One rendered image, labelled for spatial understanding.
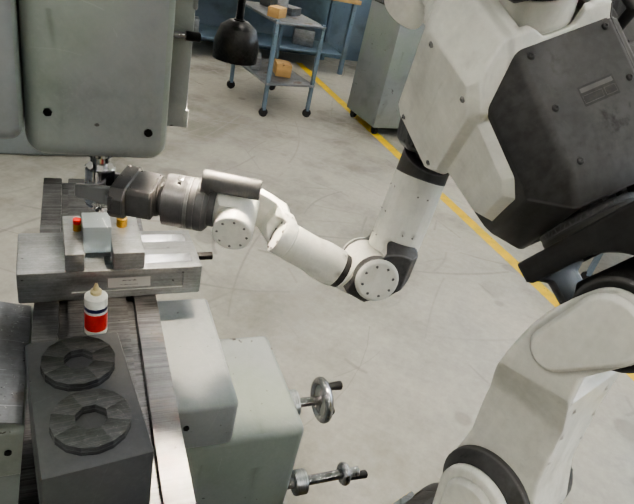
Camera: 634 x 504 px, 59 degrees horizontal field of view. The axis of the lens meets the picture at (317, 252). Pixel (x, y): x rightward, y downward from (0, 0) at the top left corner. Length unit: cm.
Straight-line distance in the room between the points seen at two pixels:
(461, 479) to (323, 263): 40
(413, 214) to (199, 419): 56
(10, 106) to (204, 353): 64
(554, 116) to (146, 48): 52
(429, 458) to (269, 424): 117
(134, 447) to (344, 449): 159
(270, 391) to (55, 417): 69
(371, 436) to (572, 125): 181
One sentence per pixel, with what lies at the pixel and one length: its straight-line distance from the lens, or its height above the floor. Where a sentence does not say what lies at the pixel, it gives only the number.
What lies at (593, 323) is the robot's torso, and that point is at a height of 136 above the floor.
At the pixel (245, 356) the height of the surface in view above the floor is 73.
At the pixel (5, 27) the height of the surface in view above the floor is 149.
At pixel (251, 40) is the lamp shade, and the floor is 148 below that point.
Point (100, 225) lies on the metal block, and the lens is 119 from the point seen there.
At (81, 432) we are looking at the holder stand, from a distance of 72.
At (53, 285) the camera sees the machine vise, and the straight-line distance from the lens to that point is 120.
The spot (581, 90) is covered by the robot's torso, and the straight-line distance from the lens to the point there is 69.
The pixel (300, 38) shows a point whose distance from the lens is 741.
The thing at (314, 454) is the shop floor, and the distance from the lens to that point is 220.
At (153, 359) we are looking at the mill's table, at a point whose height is 93.
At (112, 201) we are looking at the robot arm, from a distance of 94.
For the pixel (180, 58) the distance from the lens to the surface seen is 92.
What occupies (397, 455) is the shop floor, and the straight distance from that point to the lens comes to 230.
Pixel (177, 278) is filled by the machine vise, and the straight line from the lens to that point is 123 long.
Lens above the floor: 168
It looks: 31 degrees down
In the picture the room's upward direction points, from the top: 14 degrees clockwise
